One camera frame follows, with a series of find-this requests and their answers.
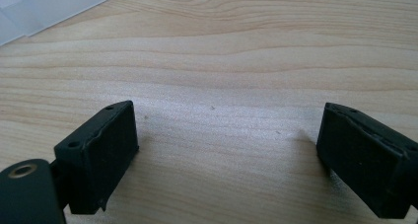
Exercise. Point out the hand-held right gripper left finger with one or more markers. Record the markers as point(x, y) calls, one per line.
point(98, 158)

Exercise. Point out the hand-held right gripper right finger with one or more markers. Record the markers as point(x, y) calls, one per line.
point(364, 161)

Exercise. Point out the white paper sheet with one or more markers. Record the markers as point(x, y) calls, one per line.
point(36, 7)

